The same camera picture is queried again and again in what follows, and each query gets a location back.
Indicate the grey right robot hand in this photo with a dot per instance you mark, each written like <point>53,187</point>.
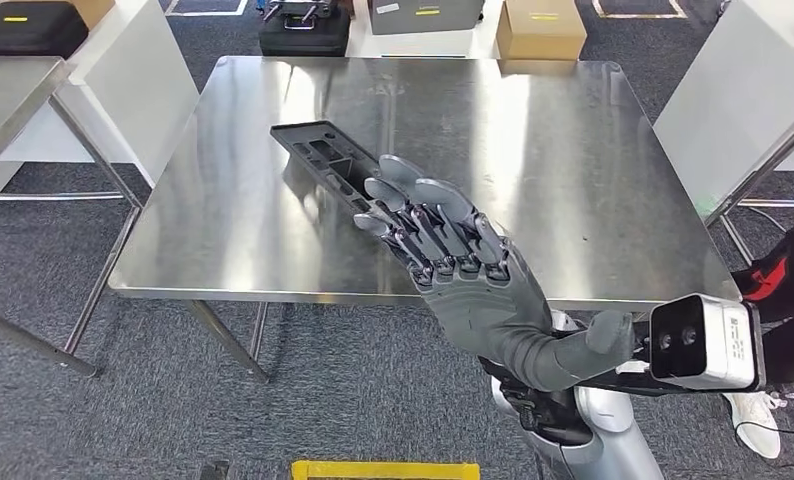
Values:
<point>490,311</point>

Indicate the grey equipment case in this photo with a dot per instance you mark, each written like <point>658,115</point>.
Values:
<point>430,16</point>

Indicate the black equipment case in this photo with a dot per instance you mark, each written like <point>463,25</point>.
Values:
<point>304,40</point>
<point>26,30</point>

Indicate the person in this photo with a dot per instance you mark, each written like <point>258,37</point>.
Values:
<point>791,285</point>

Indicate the brown cardboard box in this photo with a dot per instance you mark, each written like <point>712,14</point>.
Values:
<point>95,10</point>
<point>543,30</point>

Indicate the stainless steel workbench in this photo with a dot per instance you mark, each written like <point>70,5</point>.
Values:
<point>238,232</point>

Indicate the yellow floor tape square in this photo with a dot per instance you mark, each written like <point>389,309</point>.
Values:
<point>384,470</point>

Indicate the white partition panel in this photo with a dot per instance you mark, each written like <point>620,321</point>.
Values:
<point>735,99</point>
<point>132,93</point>

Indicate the grey robot foot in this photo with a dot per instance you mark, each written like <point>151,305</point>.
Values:
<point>214,471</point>

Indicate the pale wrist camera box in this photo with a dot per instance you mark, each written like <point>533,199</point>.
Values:
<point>708,341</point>

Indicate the long black plastic frame part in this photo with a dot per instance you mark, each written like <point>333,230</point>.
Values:
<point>321,156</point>

